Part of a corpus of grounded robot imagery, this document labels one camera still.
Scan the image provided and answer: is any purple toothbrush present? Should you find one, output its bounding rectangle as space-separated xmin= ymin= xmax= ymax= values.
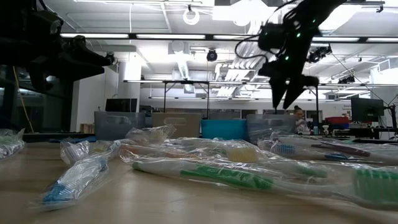
xmin=309 ymin=141 xmax=398 ymax=166
xmin=0 ymin=128 xmax=26 ymax=160
xmin=60 ymin=138 xmax=91 ymax=166

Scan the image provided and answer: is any black monitor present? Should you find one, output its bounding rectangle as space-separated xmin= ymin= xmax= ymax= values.
xmin=350 ymin=96 xmax=386 ymax=123
xmin=104 ymin=98 xmax=138 ymax=113

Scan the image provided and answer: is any green toothbrush in clear wrapper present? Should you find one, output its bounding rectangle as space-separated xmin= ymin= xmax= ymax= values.
xmin=132 ymin=159 xmax=398 ymax=210
xmin=217 ymin=155 xmax=330 ymax=180

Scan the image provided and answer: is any blue plastic bin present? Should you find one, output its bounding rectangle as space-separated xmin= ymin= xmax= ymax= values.
xmin=201 ymin=119 xmax=249 ymax=141

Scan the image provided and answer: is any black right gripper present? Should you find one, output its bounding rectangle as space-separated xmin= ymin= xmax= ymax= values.
xmin=257 ymin=18 xmax=321 ymax=110

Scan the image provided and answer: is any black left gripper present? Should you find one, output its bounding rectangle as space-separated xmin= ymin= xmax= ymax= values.
xmin=30 ymin=18 xmax=106 ymax=93

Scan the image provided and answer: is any blue plastic lid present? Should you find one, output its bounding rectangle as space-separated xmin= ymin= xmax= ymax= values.
xmin=49 ymin=136 xmax=96 ymax=143

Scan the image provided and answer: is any black camera rig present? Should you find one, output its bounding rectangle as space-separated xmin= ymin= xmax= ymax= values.
xmin=306 ymin=45 xmax=333 ymax=65

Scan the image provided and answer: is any white ring lamp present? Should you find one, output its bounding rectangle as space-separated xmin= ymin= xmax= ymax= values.
xmin=182 ymin=7 xmax=201 ymax=26

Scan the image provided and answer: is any black metal rack frame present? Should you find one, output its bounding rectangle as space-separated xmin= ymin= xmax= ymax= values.
xmin=162 ymin=80 xmax=211 ymax=121
xmin=304 ymin=83 xmax=320 ymax=121

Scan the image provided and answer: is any dark grey translucent bin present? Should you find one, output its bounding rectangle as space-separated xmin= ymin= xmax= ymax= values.
xmin=94 ymin=111 xmax=146 ymax=141

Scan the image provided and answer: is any ceiling light strip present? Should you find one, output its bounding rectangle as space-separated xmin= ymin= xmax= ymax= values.
xmin=312 ymin=37 xmax=361 ymax=42
xmin=60 ymin=33 xmax=130 ymax=39
xmin=136 ymin=34 xmax=206 ymax=40

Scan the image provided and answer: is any yellow cable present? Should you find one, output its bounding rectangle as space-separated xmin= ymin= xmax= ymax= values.
xmin=12 ymin=66 xmax=35 ymax=134

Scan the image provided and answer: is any red storage bin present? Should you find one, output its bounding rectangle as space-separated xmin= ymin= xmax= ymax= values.
xmin=325 ymin=116 xmax=351 ymax=125

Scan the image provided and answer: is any clear translucent plastic bin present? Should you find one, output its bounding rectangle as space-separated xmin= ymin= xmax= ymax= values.
xmin=246 ymin=113 xmax=297 ymax=146

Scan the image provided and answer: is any person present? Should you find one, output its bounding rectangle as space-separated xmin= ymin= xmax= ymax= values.
xmin=292 ymin=105 xmax=310 ymax=134

